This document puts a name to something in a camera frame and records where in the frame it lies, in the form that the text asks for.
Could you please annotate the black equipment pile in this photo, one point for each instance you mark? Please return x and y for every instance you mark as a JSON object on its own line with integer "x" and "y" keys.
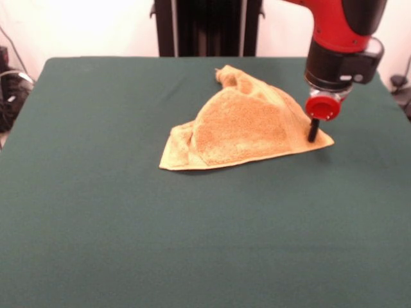
{"x": 13, "y": 99}

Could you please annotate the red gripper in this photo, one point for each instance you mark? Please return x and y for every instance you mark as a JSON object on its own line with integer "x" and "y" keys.
{"x": 322, "y": 109}

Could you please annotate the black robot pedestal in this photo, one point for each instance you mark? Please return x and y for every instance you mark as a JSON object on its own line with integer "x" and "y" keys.
{"x": 205, "y": 29}

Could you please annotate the dark green table cloth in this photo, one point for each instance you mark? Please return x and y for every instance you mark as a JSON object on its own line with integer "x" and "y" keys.
{"x": 160, "y": 224}

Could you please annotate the tan terry towel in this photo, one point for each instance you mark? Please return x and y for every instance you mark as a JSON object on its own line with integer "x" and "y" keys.
{"x": 244, "y": 131}

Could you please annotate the black floor device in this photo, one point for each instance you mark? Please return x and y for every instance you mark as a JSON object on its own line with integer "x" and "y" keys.
{"x": 399, "y": 86}

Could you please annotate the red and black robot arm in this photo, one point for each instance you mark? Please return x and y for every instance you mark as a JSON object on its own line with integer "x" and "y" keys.
{"x": 337, "y": 29}

